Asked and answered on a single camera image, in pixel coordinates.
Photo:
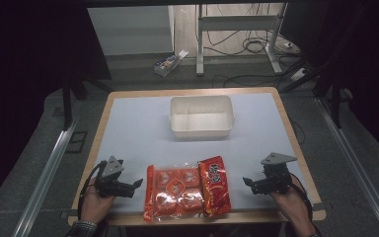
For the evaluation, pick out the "white metal desk frame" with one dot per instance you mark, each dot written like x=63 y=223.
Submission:
x=237 y=22

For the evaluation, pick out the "clear packet of orange snacks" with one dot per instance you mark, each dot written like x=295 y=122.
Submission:
x=174 y=194

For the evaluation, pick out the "aluminium floor rail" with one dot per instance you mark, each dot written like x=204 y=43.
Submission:
x=358 y=168
x=42 y=184

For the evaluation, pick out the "black floor socket plate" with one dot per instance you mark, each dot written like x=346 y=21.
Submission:
x=76 y=141

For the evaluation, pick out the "black metal stand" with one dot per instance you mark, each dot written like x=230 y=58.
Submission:
x=67 y=102
x=335 y=102

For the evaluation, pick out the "open cardboard box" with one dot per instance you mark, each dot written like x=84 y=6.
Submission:
x=169 y=64

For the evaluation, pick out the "person's right hand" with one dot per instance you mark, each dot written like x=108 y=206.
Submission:
x=292 y=204

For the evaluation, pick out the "white power strip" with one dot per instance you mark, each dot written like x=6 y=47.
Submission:
x=297 y=74

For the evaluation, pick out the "red snack packet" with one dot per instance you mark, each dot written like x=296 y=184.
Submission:
x=214 y=187

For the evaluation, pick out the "white plastic divided container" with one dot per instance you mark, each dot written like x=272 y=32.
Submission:
x=200 y=117

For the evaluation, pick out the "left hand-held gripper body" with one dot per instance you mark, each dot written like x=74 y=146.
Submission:
x=112 y=167

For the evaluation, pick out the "white cabinet panel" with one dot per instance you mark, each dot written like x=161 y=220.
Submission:
x=131 y=29

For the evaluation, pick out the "person's left hand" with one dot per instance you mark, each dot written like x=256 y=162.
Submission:
x=93 y=205

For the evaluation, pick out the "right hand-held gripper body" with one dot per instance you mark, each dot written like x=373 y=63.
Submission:
x=278 y=159

